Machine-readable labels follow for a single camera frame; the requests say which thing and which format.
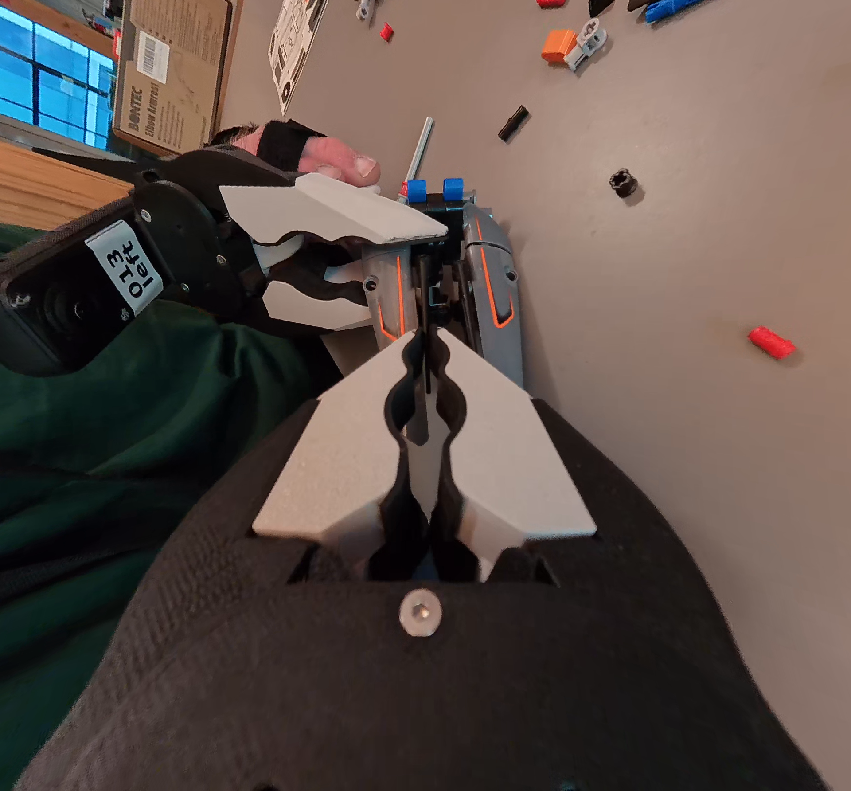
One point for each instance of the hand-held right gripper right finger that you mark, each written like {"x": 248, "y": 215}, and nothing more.
{"x": 518, "y": 472}

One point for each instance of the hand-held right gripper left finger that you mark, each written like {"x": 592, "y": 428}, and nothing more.
{"x": 326, "y": 472}

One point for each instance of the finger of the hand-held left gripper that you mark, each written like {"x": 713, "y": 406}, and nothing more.
{"x": 312, "y": 312}
{"x": 346, "y": 209}

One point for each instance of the grey lego axle red bush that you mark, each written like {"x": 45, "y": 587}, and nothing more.
{"x": 419, "y": 152}

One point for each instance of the grey lego wing assembly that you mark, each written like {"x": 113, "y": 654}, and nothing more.
{"x": 492, "y": 272}

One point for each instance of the black lego pin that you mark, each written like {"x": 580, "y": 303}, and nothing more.
{"x": 513, "y": 123}

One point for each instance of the orange lego piece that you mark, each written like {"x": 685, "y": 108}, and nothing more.
{"x": 558, "y": 46}

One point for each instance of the black lego bush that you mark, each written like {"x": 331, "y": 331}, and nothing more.
{"x": 623, "y": 182}

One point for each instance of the light grey lego axle connector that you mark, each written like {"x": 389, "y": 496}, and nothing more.
{"x": 588, "y": 43}

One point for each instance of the person's left hand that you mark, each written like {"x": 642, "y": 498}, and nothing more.
{"x": 346, "y": 162}

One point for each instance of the cardboard box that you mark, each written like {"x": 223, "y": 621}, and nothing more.
{"x": 173, "y": 59}

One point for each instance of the printed paper sheet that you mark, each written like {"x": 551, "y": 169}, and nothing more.
{"x": 306, "y": 19}

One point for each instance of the wooden post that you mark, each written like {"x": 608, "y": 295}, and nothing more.
{"x": 53, "y": 186}

